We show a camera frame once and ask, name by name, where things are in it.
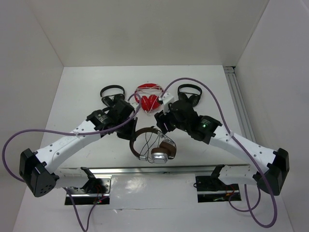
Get thin black headphone cable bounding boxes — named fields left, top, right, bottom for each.
left=137, top=126, right=174, bottom=163

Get brown silver headphones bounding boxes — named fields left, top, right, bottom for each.
left=129, top=127, right=177, bottom=164

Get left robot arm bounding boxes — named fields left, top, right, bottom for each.
left=19, top=100, right=140, bottom=197

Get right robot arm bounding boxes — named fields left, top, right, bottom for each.
left=154, top=100, right=290, bottom=196

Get red headphones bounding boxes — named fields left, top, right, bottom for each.
left=135, top=83, right=164, bottom=114

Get left black headphones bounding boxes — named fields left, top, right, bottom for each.
left=99, top=85, right=125, bottom=107

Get black headphones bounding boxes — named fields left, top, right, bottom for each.
left=99, top=85, right=125, bottom=107
left=177, top=84, right=202, bottom=107

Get right black headphones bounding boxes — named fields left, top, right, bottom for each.
left=177, top=84, right=202, bottom=107

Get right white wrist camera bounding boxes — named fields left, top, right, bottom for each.
left=158, top=92, right=174, bottom=115

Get aluminium rail front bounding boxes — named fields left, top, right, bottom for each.
left=57, top=164, right=218, bottom=175

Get aluminium rail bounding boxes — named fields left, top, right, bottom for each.
left=223, top=66, right=256, bottom=142
left=57, top=164, right=218, bottom=175

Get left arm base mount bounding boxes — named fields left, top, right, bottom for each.
left=68, top=174, right=112, bottom=205

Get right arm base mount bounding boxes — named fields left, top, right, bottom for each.
left=193, top=176, right=241, bottom=203

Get aluminium rail right side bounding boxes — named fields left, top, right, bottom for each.
left=223, top=66, right=256, bottom=142

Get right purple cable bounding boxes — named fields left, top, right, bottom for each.
left=159, top=77, right=278, bottom=229

